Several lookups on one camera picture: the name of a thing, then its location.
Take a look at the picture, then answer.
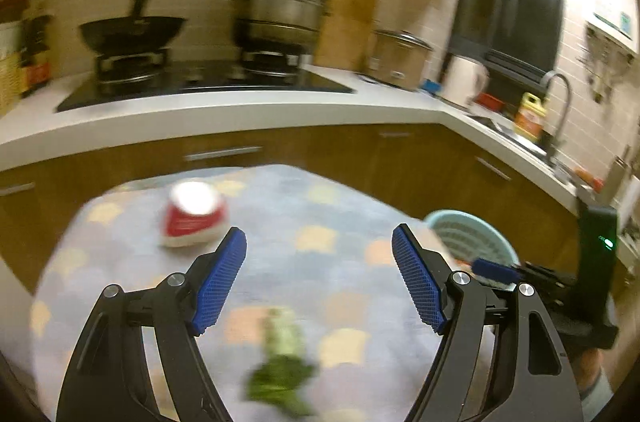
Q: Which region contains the steel rice cooker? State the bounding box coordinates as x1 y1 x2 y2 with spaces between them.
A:
367 29 433 90

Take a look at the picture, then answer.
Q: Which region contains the steel kitchen sink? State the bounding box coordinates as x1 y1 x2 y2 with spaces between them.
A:
467 112 548 153

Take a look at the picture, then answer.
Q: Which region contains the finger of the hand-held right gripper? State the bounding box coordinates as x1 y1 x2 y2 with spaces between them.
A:
470 258 526 288

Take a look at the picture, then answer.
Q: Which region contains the black wok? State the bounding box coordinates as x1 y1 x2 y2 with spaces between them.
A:
77 0 188 53

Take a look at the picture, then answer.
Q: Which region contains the black gas stove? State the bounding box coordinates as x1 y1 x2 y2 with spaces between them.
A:
56 47 358 113

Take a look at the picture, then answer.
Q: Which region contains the yellow detergent bottle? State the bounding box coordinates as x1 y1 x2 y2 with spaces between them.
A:
514 91 548 142

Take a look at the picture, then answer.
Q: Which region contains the steel kitchen faucet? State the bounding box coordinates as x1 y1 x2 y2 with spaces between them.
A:
540 71 573 165

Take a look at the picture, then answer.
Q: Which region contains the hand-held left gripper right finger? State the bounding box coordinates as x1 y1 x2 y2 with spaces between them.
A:
391 223 585 422

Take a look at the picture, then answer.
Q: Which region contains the person's right forearm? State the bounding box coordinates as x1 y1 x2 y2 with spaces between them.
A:
570 344 615 410

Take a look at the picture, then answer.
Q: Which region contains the red paper cup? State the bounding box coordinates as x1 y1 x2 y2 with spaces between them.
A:
159 180 230 249

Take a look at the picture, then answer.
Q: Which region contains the light green plastic basket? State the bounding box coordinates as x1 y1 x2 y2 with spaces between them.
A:
424 209 518 278

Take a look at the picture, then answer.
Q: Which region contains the woven yellow basket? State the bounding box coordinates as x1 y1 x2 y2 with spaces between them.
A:
0 20 23 115

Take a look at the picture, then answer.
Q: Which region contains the wooden cutting board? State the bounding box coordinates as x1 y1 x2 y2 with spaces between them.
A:
312 0 378 73

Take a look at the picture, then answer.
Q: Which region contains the green leafy vegetable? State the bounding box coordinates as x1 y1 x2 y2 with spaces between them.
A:
247 307 318 418

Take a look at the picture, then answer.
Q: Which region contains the wooden base cabinet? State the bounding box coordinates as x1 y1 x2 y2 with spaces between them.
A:
0 122 581 293

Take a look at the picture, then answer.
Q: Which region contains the shell patterned tablecloth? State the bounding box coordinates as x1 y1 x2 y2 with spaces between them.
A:
30 163 501 422

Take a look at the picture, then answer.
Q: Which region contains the white electric kettle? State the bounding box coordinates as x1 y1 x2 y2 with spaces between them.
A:
442 54 490 109

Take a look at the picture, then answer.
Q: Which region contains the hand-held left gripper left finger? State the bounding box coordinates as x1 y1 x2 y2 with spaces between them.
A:
56 226 248 422

